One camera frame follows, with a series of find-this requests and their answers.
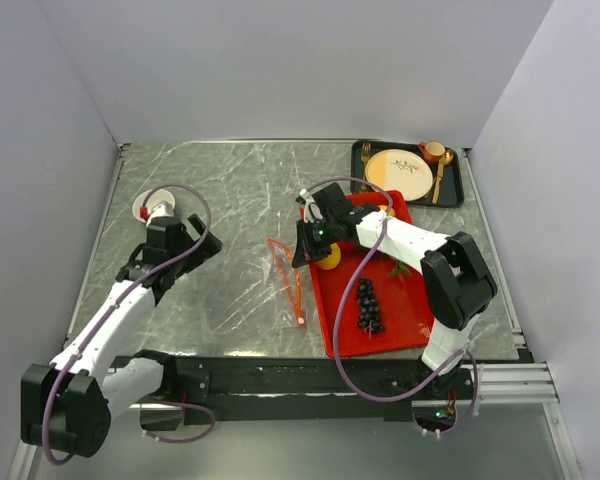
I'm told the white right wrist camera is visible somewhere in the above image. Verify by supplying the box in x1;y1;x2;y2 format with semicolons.
296;189;323;223

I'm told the cream orange plate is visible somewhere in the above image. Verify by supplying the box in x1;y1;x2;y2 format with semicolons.
365;149;433;202

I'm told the white radish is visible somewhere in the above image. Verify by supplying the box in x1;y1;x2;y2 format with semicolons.
388;260;412;278

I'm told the yellow mango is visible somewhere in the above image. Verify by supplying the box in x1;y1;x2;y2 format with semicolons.
379;205;396;217

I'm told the black grape bunch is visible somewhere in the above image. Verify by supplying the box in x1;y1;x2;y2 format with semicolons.
356;277;385;338

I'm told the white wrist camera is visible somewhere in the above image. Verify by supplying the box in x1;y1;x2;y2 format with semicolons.
296;189;323;223
135;200;175;226

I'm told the orange cup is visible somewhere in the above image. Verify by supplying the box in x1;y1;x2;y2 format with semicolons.
418;141;446;164

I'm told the yellow pear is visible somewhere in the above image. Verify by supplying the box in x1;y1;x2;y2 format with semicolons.
315;243;341;271

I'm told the white brown bowl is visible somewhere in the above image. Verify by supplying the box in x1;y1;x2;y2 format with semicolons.
132;188;176;221

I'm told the red apple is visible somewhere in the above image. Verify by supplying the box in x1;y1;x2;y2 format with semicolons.
338;241;358;252

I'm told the red plastic tray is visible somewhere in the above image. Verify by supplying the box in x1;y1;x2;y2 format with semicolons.
306;191;434;357

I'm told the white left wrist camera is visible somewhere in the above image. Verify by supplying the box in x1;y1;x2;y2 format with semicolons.
135;200;175;226

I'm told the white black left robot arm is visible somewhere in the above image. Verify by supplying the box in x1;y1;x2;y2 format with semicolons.
20;214;222;465

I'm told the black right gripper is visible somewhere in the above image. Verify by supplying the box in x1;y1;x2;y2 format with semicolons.
293;218;339;269

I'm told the gold spoon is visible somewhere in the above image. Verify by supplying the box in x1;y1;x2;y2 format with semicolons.
432;149;454;204

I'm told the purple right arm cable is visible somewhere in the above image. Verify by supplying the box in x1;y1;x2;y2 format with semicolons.
299;177;481;436

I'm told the gold fork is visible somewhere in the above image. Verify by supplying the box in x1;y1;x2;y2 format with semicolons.
360;142;371;193

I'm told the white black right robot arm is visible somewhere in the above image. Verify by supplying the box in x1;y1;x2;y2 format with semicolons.
292;177;498;398

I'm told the black serving tray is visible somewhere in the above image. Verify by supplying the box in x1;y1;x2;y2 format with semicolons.
351;140;464;208

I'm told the clear zip bag orange zipper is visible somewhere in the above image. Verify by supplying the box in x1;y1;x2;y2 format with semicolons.
203;238;307;336

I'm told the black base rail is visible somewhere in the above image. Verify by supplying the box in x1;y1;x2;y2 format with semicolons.
139;357;478;433

